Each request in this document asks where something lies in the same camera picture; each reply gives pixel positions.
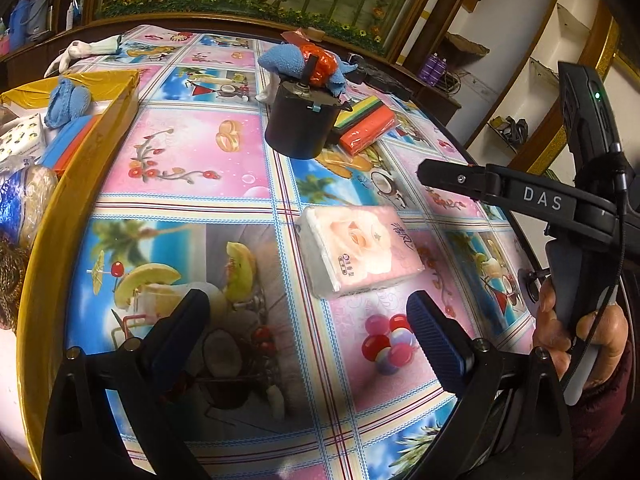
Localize yellow cardboard box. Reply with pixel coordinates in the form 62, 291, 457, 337
0, 69, 142, 478

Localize person's right forearm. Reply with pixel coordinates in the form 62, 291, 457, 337
569, 354, 639, 462

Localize white dotted tissue pack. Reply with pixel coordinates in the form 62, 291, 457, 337
0, 111, 47, 162

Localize blue and white plastic bag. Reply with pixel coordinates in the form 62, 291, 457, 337
0, 166, 59, 247

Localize blue towel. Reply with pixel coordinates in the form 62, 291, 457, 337
256, 41, 362, 99

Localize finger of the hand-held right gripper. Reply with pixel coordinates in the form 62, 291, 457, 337
416, 158, 507, 206

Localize white rubber glove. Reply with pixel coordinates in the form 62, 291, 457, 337
43, 36, 124, 79

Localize person's right hand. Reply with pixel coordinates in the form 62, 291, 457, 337
531, 279, 631, 392

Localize small blue cloth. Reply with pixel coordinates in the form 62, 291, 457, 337
43, 76, 93, 129

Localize black round pot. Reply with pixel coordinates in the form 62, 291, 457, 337
264, 79, 354, 159

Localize orange plastic bag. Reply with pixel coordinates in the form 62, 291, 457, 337
281, 26, 338, 87

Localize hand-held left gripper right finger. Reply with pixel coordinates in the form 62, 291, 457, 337
405, 291, 577, 480

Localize grey thermos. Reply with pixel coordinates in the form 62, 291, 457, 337
26, 0, 54, 37

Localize brown woven pouch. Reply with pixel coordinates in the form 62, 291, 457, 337
0, 239, 37, 334

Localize black tangled cable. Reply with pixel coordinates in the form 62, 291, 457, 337
491, 115, 532, 151

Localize white spray bottle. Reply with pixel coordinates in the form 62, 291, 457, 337
64, 0, 84, 32

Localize wooden display cabinet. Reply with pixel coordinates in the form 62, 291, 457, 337
0, 0, 463, 128

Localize printed plastic tablecloth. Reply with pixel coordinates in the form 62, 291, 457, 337
15, 29, 551, 480

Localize black gadget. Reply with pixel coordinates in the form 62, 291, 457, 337
349, 54, 414, 102

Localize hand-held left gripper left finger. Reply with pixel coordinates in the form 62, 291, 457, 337
41, 289, 212, 480

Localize multicoloured sponge pack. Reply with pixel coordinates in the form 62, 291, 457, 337
331, 99, 398, 157

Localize pink tissue pack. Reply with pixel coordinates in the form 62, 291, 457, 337
296, 204, 427, 299

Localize blue thermos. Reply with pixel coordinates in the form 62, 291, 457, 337
9, 0, 32, 37

